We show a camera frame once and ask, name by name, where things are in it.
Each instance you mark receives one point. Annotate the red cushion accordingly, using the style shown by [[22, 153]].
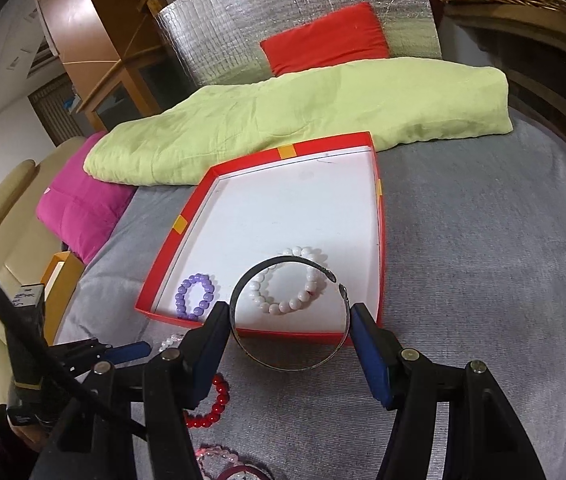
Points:
[[328, 40]]

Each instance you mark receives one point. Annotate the red cardboard box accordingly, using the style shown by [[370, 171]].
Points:
[[288, 200]]

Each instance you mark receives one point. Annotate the wooden bench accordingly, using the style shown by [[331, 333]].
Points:
[[528, 25]]

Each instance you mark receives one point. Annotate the pink cushion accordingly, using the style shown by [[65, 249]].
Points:
[[83, 200]]

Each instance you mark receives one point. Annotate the grey blanket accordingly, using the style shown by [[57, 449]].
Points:
[[463, 260]]

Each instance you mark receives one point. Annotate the orange box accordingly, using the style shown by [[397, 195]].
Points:
[[58, 285]]

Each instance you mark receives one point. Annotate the silver foil mat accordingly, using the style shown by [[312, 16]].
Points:
[[223, 25]]

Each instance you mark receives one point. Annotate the silver metal bangle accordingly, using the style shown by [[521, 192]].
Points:
[[283, 258]]

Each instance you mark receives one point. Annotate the light green blanket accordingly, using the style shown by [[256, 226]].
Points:
[[288, 110]]

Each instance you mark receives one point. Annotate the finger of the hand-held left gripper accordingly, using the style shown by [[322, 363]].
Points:
[[130, 351]]

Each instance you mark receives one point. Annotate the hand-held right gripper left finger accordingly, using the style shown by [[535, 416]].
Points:
[[208, 355]]

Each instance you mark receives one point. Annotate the wooden cabinet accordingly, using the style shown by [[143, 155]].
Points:
[[88, 25]]

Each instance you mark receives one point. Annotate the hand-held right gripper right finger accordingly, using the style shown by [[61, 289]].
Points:
[[370, 355]]

